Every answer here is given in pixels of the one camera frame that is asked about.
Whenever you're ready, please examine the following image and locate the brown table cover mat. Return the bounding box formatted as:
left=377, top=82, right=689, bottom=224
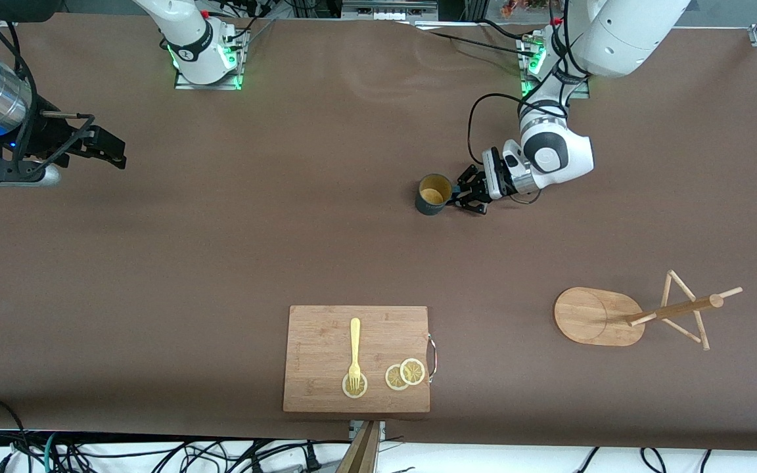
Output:
left=0, top=12, right=757, bottom=454

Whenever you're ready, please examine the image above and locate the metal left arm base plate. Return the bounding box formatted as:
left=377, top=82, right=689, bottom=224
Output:
left=520, top=36, right=591, bottom=99

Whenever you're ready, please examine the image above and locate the orange background clutter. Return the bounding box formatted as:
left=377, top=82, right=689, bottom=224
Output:
left=500, top=0, right=563, bottom=17

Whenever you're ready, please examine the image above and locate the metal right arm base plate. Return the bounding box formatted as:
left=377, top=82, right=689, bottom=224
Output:
left=173, top=33, right=246, bottom=91

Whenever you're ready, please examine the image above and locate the black base cable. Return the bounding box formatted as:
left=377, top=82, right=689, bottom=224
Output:
left=224, top=0, right=277, bottom=47
left=480, top=18, right=550, bottom=41
left=428, top=30, right=538, bottom=57

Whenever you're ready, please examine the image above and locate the teal floor cable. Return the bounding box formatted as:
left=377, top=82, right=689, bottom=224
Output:
left=45, top=432, right=65, bottom=473

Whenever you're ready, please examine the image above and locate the grey power strip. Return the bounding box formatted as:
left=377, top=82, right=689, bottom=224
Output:
left=341, top=0, right=440, bottom=20

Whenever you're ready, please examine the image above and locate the wooden post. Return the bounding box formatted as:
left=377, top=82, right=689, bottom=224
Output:
left=336, top=420, right=380, bottom=473

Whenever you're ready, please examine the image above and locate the metal bracket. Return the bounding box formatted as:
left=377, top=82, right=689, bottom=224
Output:
left=348, top=420, right=387, bottom=442

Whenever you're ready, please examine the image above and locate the wooden cutting board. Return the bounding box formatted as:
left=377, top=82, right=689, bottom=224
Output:
left=283, top=305, right=438, bottom=414

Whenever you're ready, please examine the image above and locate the yellow plastic fork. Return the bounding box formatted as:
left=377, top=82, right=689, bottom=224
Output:
left=348, top=318, right=362, bottom=393

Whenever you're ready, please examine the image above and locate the teal ribbed cup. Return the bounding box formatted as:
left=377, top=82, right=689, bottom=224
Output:
left=416, top=173, right=462, bottom=216

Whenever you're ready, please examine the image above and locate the wooden cup rack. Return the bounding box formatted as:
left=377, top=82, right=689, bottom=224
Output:
left=553, top=269, right=744, bottom=351

